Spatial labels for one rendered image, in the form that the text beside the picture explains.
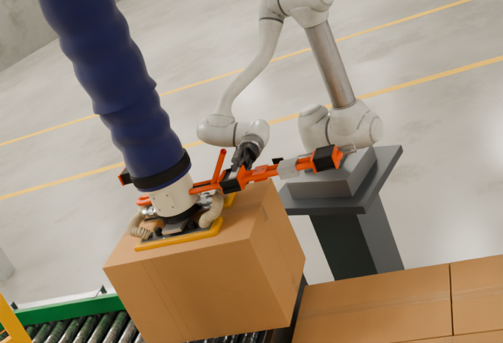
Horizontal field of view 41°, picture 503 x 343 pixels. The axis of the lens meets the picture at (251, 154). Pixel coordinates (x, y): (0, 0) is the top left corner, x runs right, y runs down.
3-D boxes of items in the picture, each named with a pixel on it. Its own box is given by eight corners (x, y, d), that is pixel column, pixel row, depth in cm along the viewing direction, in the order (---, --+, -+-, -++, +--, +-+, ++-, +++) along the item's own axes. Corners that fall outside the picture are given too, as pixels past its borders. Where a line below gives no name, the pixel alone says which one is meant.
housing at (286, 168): (280, 180, 233) (275, 170, 231) (284, 171, 239) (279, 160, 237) (299, 177, 230) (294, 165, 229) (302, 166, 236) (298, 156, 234)
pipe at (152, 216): (132, 241, 250) (126, 228, 248) (156, 204, 271) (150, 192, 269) (213, 225, 238) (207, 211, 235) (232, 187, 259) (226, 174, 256)
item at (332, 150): (314, 174, 227) (309, 161, 225) (317, 162, 233) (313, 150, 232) (338, 168, 224) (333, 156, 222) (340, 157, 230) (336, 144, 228)
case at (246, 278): (147, 347, 265) (101, 268, 249) (179, 281, 299) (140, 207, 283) (290, 326, 243) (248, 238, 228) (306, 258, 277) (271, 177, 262)
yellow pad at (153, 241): (135, 252, 250) (129, 241, 248) (144, 236, 259) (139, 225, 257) (215, 237, 237) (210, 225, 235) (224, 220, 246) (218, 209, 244)
